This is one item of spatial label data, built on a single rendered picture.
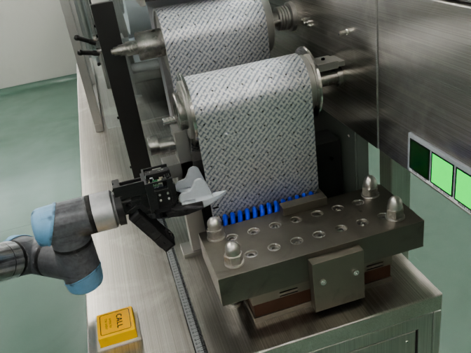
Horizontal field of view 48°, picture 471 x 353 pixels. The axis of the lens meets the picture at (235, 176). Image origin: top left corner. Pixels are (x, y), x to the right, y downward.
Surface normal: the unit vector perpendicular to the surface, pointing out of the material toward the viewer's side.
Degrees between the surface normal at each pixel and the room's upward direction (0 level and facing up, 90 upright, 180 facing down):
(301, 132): 90
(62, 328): 0
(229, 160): 90
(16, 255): 70
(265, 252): 0
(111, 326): 0
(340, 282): 90
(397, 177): 90
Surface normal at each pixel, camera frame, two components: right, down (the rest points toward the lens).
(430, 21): -0.95, 0.24
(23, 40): 0.27, 0.41
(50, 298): -0.14, -0.88
